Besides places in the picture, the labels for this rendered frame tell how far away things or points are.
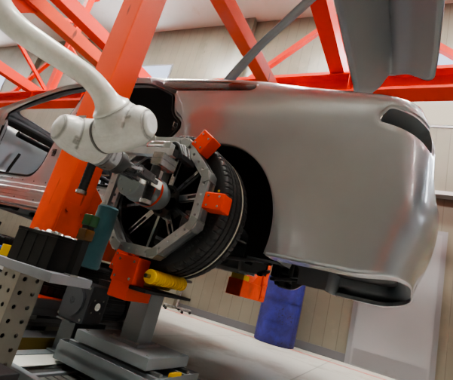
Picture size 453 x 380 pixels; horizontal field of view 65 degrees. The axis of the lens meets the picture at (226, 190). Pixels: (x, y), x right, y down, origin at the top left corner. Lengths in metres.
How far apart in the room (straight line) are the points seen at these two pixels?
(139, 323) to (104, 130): 0.95
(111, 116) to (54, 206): 0.97
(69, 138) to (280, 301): 4.68
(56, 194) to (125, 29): 0.96
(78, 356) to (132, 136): 1.02
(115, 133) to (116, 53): 1.19
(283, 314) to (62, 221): 4.08
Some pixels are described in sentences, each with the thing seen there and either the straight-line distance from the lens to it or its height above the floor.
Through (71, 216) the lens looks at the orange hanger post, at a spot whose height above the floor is 0.68.
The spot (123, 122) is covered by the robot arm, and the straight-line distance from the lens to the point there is 0.95.
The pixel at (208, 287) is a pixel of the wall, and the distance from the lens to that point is 6.69.
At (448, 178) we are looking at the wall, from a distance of 6.54.
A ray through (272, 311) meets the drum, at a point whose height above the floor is 0.43.
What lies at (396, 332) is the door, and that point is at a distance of 5.97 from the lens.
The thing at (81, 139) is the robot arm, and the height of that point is 0.81.
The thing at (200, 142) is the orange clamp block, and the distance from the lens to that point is 1.55.
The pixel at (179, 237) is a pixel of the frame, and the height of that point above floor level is 0.68.
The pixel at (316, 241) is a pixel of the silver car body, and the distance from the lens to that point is 1.68.
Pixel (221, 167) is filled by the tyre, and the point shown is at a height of 1.03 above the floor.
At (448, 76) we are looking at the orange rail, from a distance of 4.52.
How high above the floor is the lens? 0.53
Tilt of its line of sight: 15 degrees up
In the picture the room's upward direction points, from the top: 15 degrees clockwise
